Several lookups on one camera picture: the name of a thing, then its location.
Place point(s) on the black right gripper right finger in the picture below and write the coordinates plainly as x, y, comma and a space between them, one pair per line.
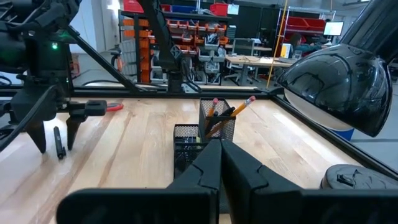
248, 186

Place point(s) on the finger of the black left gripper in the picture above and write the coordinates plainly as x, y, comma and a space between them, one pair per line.
38, 133
74, 130

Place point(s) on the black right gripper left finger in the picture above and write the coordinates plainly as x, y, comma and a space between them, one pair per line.
202, 180

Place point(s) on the orange pencil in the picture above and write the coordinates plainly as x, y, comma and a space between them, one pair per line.
242, 107
213, 107

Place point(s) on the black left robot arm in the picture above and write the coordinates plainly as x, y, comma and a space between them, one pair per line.
43, 62

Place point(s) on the black mesh desk organizer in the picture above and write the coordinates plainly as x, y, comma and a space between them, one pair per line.
186, 149

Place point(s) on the shelf with orange bins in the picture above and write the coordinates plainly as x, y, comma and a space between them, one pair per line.
144, 43

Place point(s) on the wooden background desk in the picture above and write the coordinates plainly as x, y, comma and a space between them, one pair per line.
248, 60

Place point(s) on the red storage bin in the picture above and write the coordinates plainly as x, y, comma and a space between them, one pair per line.
133, 6
219, 9

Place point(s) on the dark desk monitor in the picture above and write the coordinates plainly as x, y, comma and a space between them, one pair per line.
247, 46

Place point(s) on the black desk lamp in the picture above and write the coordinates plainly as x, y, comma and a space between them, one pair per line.
342, 81

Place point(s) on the person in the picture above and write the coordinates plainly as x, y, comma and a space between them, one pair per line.
306, 46

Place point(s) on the metal rack with red bins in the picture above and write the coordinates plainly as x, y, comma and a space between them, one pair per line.
298, 23

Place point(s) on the lit white monitor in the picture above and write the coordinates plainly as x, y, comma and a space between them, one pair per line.
333, 28

